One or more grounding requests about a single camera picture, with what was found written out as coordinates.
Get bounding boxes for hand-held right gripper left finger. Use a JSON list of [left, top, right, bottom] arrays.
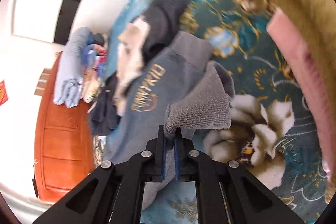
[[31, 125, 166, 224]]

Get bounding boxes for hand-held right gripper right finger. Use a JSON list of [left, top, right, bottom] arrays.
[[173, 130, 305, 224]]

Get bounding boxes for grey sweatshirt with gold print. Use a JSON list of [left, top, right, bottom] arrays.
[[104, 31, 235, 211]]

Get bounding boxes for fleece-lined dark grey pants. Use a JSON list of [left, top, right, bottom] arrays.
[[89, 74, 124, 136]]

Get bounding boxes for folded cream floral blanket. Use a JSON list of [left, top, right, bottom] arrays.
[[83, 67, 103, 104]]

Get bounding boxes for carved wooden headboard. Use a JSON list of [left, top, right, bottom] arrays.
[[34, 56, 96, 203]]

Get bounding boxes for beige fleece garment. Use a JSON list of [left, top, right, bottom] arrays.
[[114, 20, 151, 117]]

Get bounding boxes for blue floral bed blanket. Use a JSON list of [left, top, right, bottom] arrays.
[[92, 0, 336, 224]]

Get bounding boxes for folded blue pink blanket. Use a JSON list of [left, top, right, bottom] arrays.
[[83, 43, 108, 77]]

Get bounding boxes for folded light blue quilt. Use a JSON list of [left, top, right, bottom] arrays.
[[52, 27, 92, 109]]

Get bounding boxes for small dark cloth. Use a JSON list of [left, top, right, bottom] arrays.
[[92, 33, 105, 46]]

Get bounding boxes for dark grey garment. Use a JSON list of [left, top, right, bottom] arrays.
[[143, 0, 188, 62]]

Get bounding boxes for white and black wardrobe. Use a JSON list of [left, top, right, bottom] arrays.
[[10, 0, 158, 56]]

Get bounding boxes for wall socket panel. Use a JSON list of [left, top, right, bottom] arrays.
[[34, 69, 51, 95]]

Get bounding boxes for red wall decoration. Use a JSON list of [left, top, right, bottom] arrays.
[[0, 80, 9, 107]]

